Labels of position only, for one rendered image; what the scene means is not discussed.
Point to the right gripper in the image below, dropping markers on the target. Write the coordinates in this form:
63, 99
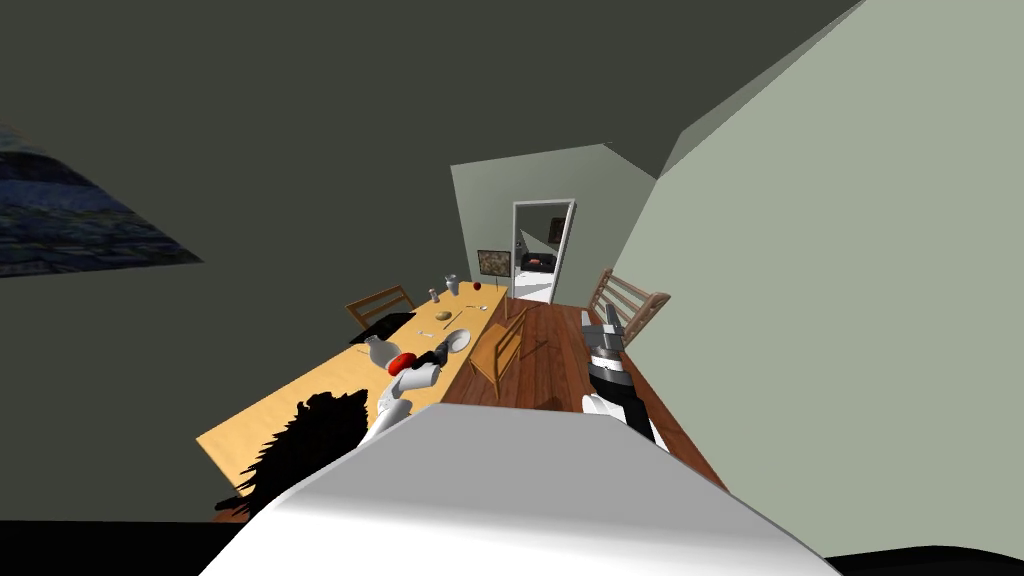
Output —
604, 340

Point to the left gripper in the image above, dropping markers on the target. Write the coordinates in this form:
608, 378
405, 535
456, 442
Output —
432, 355

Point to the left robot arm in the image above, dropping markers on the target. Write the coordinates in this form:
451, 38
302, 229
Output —
400, 382

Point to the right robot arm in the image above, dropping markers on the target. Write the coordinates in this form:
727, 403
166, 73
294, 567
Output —
622, 396

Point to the white plate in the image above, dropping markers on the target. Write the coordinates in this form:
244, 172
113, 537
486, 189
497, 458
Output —
458, 341

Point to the wooden chair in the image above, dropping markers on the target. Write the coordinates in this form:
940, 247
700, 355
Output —
499, 349
630, 302
379, 304

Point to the red bowl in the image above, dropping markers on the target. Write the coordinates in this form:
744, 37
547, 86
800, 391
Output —
400, 364

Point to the silver knife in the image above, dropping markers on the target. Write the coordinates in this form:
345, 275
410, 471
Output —
454, 320

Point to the white jug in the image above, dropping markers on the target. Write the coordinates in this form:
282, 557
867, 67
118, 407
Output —
381, 350

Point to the black placemat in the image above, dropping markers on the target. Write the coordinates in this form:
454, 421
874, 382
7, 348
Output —
386, 326

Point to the grey cup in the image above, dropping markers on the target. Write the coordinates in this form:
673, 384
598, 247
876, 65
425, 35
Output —
452, 284

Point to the small framed picture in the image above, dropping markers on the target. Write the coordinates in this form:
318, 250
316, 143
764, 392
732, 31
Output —
494, 262

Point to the light wooden dining table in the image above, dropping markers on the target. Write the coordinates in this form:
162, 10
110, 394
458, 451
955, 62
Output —
320, 392

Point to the black leafy plant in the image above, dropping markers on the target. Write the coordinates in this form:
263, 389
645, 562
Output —
308, 448

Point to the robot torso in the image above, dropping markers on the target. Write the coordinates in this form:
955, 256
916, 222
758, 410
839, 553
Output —
512, 496

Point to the large dark blue painting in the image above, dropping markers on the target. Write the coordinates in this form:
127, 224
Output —
64, 216

